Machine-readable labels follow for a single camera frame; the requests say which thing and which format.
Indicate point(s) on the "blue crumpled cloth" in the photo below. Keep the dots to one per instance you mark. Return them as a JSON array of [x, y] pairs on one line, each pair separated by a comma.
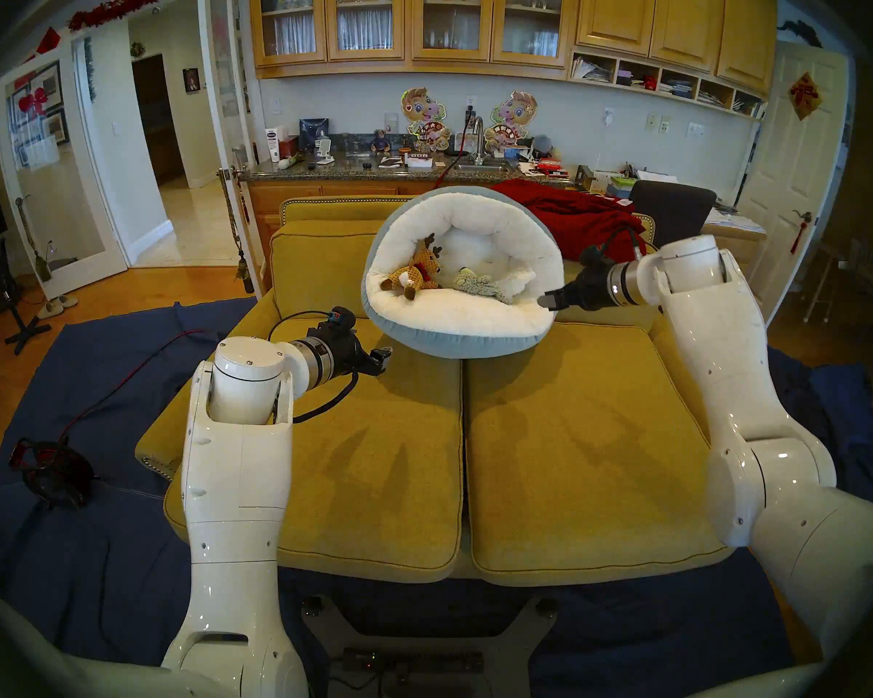
[[858, 427]]

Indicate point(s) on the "navy floor blanket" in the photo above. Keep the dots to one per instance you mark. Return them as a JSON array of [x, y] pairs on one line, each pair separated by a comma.
[[80, 384]]

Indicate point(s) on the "wooden cubby shelf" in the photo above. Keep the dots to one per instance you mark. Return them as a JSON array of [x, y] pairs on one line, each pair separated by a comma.
[[662, 86]]

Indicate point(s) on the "yellow sofa back cushion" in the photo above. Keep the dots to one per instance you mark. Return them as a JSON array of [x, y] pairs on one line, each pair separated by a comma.
[[611, 318], [320, 267]]

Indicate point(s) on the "yellow sofa seat cushion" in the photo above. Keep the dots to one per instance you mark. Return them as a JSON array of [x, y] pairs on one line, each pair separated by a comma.
[[553, 486], [378, 500]]

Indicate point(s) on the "dark grey office chair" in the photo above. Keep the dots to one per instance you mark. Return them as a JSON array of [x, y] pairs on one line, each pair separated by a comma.
[[673, 209]]

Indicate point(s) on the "paper stack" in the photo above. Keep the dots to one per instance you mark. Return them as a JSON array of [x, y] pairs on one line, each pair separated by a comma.
[[735, 222]]

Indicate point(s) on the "wooden wall cabinets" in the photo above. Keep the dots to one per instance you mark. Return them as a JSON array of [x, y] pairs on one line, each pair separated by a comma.
[[626, 13]]

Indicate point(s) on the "cartoon child wall cutout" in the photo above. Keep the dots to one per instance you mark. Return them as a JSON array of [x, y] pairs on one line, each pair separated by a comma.
[[511, 118], [423, 118]]

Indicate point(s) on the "white open glass door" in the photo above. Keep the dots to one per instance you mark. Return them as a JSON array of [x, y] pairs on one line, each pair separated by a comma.
[[222, 86]]

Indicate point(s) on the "dark navy crumpled cloth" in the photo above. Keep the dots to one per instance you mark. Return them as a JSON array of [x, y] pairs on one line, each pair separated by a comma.
[[789, 384]]

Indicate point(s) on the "white glass french door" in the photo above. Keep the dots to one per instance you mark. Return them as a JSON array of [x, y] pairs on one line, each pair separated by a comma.
[[65, 224]]

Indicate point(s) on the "black wall ornament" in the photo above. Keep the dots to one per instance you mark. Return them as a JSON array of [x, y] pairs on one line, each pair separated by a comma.
[[800, 31]]

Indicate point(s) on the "yellow fabric sofa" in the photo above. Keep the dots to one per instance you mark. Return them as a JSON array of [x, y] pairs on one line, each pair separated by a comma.
[[320, 211]]

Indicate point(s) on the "red flower door decoration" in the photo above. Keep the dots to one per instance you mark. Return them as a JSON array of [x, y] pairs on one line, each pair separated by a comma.
[[33, 102]]

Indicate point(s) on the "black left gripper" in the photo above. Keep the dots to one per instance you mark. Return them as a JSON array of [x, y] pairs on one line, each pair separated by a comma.
[[343, 346]]

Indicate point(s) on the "red diamond door ornament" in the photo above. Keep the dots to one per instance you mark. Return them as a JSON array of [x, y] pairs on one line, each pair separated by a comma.
[[804, 97]]

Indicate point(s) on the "dark blue box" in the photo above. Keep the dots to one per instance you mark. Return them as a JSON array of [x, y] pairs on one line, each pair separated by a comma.
[[313, 133]]

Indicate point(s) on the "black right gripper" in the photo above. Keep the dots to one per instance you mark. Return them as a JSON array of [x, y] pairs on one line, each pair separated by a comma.
[[593, 282]]

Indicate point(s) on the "beige slipper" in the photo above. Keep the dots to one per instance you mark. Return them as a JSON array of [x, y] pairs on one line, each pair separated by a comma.
[[49, 311], [68, 301]]

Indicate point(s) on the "red tinsel garland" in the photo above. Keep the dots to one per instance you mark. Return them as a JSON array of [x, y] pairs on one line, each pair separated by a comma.
[[124, 4]]

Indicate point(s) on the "granite counter wooden base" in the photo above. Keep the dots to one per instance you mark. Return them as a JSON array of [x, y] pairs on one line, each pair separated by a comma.
[[349, 169]]

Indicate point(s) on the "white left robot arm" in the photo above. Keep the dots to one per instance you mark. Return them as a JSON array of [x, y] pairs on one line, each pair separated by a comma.
[[236, 500]]

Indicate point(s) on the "metal sink faucet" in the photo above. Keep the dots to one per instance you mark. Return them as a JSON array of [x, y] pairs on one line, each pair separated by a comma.
[[481, 144]]

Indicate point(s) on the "white panel door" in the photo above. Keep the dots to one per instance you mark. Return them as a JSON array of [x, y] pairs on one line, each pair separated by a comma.
[[793, 195]]

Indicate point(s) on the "white lotion tube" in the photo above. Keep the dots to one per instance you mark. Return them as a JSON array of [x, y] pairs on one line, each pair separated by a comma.
[[272, 145]]

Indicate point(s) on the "white fluffy plush toy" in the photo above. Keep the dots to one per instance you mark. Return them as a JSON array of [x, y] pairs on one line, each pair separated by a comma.
[[520, 278]]

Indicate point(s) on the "dark framed hallway picture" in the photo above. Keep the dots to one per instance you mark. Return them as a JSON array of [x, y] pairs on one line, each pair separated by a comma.
[[191, 80]]

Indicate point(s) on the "small purple teddy bear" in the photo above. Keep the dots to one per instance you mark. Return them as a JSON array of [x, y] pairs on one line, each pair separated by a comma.
[[380, 142]]

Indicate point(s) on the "red blanket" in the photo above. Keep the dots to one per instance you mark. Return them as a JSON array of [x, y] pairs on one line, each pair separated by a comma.
[[582, 224]]

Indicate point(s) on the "beige grey plush toy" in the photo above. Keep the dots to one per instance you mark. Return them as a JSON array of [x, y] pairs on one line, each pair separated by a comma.
[[480, 283]]

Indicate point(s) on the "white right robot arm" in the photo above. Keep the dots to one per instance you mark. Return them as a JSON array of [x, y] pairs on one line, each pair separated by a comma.
[[756, 413]]

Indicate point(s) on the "white grey round dog bed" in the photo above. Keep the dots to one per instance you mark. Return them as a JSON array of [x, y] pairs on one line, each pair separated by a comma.
[[465, 318]]

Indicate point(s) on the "black floor stand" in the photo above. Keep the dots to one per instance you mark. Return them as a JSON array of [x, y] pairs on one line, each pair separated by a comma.
[[22, 333]]

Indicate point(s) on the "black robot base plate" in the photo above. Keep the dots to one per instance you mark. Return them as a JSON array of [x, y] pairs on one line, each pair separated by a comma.
[[335, 631]]

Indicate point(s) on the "brown reindeer plush toy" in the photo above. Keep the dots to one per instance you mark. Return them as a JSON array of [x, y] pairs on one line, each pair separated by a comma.
[[415, 275]]

